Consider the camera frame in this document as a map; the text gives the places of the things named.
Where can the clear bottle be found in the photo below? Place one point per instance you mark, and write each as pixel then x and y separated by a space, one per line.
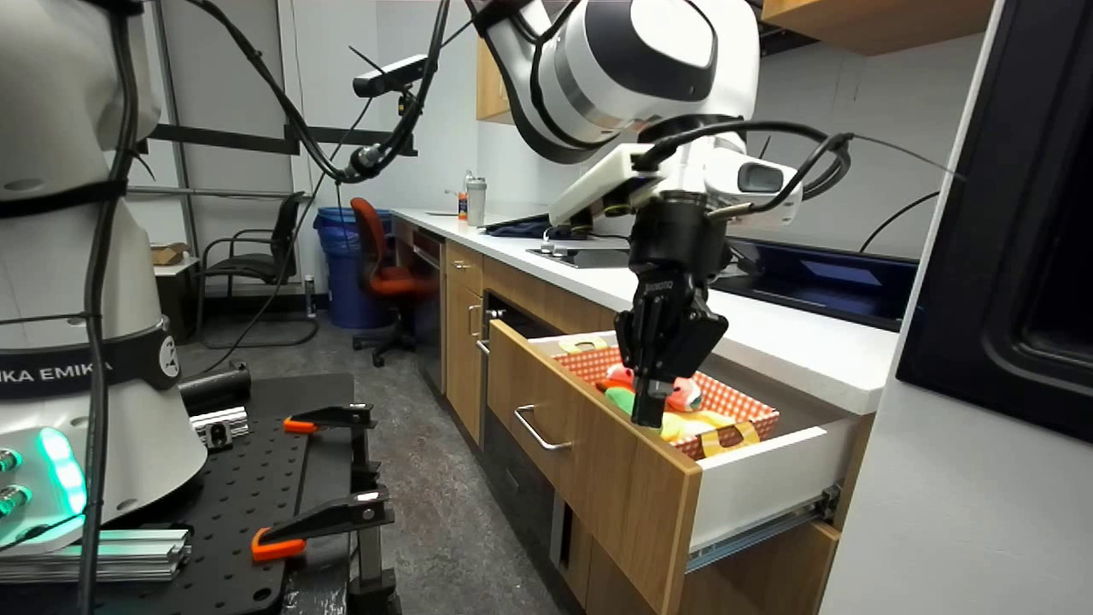
pixel 475 202

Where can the orange checkered fabric basket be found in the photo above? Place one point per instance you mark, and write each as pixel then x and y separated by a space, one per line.
pixel 728 397

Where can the black power box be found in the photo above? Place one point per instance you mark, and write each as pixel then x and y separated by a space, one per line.
pixel 218 387

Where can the wooden upper cabinet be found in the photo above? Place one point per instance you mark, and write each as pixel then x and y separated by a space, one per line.
pixel 875 20

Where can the yellow plush banana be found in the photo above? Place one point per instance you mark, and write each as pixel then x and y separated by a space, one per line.
pixel 712 431

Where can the red plush tomato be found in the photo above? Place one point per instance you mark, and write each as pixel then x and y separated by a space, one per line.
pixel 615 375

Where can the dark cloth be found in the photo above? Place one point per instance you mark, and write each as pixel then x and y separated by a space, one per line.
pixel 530 227

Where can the wooden lower cabinet front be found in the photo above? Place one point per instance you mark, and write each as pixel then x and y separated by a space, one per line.
pixel 788 575

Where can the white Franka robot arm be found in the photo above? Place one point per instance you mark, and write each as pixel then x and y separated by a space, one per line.
pixel 69 227

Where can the red office chair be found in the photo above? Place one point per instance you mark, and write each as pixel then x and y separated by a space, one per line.
pixel 388 275

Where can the black camera on stand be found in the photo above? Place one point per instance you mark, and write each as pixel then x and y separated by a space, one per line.
pixel 393 74

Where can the black cooktop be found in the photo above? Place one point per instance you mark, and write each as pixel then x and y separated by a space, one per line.
pixel 568 252

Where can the aluminium extrusion bar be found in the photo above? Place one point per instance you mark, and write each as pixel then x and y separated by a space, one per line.
pixel 104 550

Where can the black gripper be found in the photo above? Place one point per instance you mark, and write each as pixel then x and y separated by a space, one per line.
pixel 678 240

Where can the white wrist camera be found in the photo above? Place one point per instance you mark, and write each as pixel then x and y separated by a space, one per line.
pixel 602 181

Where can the black horizontal bar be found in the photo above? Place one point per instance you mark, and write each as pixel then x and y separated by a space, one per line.
pixel 228 137

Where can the small dark bottle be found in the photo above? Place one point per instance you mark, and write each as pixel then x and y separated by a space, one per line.
pixel 462 207

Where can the narrow wooden cabinet door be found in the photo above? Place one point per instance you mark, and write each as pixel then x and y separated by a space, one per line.
pixel 462 341

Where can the orange black bar clamp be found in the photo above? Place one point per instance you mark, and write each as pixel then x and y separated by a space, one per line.
pixel 331 517
pixel 331 414

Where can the small white device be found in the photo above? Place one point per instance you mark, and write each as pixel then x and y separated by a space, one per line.
pixel 224 427

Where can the black perforated breadboard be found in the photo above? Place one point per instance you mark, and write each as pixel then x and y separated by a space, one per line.
pixel 228 501

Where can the small wooden wall box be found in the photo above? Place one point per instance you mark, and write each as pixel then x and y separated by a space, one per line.
pixel 489 90

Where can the green plush pear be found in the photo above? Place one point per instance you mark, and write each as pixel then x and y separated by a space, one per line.
pixel 621 399

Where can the wooden cabinet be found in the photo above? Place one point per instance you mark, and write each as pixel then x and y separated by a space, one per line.
pixel 875 20
pixel 788 575

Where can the blue trash bin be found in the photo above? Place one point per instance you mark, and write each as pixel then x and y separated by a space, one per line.
pixel 342 275

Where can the black office chair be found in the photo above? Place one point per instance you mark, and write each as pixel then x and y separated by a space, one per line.
pixel 268 259

